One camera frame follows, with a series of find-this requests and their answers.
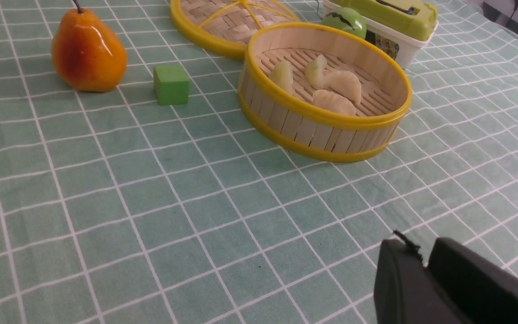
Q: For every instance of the green lidded white box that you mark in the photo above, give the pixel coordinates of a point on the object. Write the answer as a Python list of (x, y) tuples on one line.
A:
[(400, 28)]

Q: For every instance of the woven bamboo steamer lid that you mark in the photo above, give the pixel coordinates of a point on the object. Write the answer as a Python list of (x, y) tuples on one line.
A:
[(224, 27)]

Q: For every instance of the orange red toy pear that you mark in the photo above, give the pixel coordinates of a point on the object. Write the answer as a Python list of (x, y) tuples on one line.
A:
[(86, 53)]

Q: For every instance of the pale green dumpling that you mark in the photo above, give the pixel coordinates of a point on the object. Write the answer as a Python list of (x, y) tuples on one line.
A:
[(314, 72)]

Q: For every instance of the green foam cube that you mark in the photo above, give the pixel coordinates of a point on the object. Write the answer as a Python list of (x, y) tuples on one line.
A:
[(171, 84)]

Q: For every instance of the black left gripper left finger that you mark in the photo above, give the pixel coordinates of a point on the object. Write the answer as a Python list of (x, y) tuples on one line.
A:
[(405, 292)]

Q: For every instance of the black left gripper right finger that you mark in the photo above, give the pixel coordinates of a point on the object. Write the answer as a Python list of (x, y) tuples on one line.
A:
[(484, 292)]

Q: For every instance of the bamboo steamer tray yellow rim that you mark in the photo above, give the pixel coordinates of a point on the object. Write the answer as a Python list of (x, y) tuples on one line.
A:
[(291, 121)]

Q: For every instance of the cream dumpling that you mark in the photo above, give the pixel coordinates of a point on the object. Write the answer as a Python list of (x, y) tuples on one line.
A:
[(346, 84), (334, 103)]

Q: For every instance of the green checkered tablecloth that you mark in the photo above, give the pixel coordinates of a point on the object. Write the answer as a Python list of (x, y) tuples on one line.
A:
[(117, 210)]

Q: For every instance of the green toy apple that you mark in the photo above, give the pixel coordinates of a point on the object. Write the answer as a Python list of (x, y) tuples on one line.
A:
[(347, 20)]

